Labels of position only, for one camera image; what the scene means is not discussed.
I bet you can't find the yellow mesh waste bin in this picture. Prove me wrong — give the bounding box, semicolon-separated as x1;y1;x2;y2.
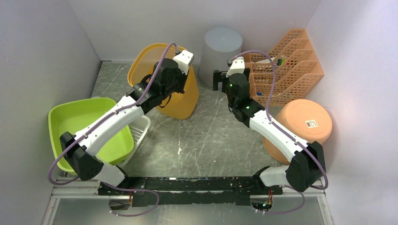
127;43;199;120

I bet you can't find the grey plastic bin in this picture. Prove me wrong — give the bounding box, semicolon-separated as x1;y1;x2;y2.
198;27;243;89

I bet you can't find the orange plastic bucket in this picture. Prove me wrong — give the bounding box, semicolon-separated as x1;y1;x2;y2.
262;99;333;165

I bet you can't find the green plastic basin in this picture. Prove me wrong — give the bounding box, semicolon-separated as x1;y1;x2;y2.
48;97;135;165

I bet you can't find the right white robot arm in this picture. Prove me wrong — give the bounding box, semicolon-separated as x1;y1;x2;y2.
213;68;329;194

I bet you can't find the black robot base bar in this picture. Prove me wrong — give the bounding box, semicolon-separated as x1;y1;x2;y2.
98;176;283;207

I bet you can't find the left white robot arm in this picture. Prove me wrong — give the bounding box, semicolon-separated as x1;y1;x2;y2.
60;57;191;195

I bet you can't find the white plastic basket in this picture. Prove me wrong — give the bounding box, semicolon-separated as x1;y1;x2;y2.
118;115;151;167

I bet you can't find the orange mesh file organizer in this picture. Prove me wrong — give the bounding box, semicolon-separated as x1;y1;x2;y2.
244;29;324;106

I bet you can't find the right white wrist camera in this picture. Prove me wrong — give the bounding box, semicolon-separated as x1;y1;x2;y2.
226;56;245;77

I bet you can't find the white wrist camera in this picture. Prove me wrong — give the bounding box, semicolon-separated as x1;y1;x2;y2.
173;50;194;75
226;56;245;77

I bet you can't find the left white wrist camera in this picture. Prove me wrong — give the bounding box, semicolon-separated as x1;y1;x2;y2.
173;50;194;75

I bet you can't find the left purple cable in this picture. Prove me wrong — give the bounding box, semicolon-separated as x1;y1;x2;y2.
47;42;181;186

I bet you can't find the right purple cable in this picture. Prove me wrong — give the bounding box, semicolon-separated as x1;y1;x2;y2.
228;50;329;191

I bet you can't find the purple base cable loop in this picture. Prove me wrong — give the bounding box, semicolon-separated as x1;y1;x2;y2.
102;183;161;218

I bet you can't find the aluminium rail frame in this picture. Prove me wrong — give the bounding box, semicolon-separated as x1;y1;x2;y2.
42;108;334;225

